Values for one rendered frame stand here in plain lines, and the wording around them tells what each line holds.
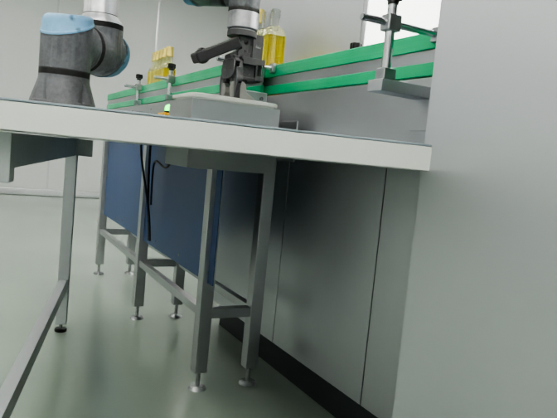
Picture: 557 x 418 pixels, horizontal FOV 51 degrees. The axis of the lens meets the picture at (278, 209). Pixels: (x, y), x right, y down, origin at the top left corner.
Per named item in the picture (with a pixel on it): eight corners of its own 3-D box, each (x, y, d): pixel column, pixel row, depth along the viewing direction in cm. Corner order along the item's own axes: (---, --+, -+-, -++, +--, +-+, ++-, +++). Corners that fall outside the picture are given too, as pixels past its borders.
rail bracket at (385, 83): (437, 132, 101) (452, 0, 100) (359, 120, 94) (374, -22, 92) (418, 132, 106) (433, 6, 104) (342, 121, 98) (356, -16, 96)
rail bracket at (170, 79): (174, 101, 206) (176, 63, 204) (153, 99, 202) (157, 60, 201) (171, 102, 209) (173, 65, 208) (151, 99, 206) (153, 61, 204)
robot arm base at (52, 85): (25, 108, 129) (27, 62, 128) (30, 109, 143) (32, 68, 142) (96, 115, 134) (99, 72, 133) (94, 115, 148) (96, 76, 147)
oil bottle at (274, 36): (280, 100, 170) (287, 26, 168) (263, 98, 167) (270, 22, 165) (271, 101, 175) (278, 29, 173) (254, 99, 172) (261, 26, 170)
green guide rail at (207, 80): (239, 90, 158) (241, 60, 157) (235, 89, 157) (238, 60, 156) (108, 109, 311) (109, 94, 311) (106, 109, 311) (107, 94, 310)
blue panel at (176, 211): (266, 284, 175) (279, 143, 171) (211, 286, 166) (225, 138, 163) (137, 216, 314) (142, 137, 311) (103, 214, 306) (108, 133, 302)
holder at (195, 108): (297, 144, 142) (300, 112, 141) (190, 133, 129) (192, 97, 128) (265, 143, 157) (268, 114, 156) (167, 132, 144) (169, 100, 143)
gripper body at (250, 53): (263, 85, 139) (268, 33, 138) (230, 79, 135) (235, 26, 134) (249, 86, 146) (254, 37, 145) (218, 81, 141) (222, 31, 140)
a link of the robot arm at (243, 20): (236, 7, 133) (221, 13, 140) (234, 27, 134) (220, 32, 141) (264, 14, 137) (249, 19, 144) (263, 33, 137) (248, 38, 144)
